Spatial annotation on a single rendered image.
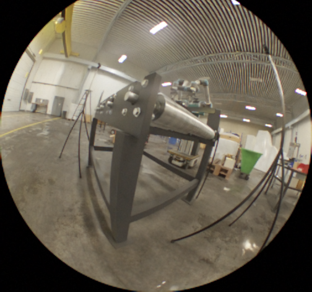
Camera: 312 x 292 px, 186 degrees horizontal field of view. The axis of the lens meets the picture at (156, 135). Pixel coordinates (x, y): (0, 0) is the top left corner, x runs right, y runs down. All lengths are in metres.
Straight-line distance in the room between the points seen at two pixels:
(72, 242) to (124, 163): 0.73
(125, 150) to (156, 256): 0.75
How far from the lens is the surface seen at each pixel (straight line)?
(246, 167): 3.29
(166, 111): 0.34
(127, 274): 0.78
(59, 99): 10.85
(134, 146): 0.29
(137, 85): 0.37
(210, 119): 1.15
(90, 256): 0.81
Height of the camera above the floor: 0.78
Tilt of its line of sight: 4 degrees down
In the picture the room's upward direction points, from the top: 13 degrees clockwise
